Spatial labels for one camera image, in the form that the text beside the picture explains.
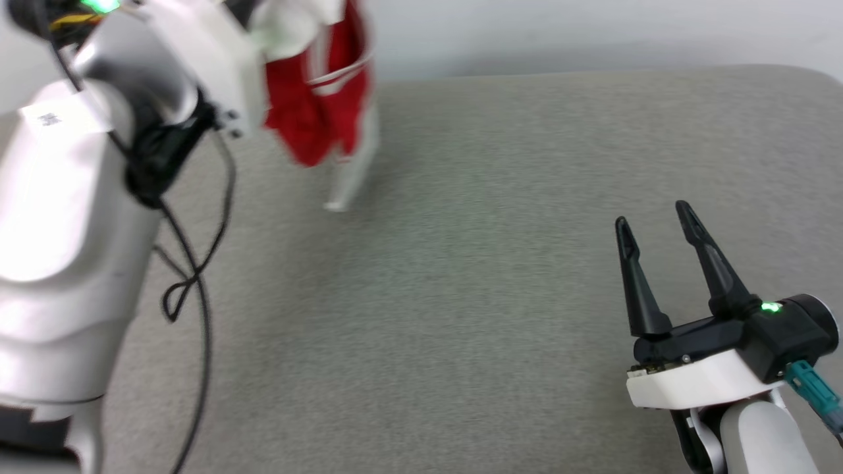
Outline red and white garment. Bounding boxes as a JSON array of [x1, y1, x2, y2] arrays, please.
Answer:
[[249, 0, 383, 213]]

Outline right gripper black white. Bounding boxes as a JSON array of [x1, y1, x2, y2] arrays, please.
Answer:
[[614, 201, 840, 412]]

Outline black cable with teal plug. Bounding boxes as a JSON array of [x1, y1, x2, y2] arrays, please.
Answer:
[[155, 197, 213, 474], [784, 361, 843, 438]]

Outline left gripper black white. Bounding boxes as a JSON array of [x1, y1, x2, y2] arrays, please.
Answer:
[[7, 0, 267, 139]]

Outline thin black looped cable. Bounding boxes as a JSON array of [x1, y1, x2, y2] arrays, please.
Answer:
[[161, 130, 238, 323]]

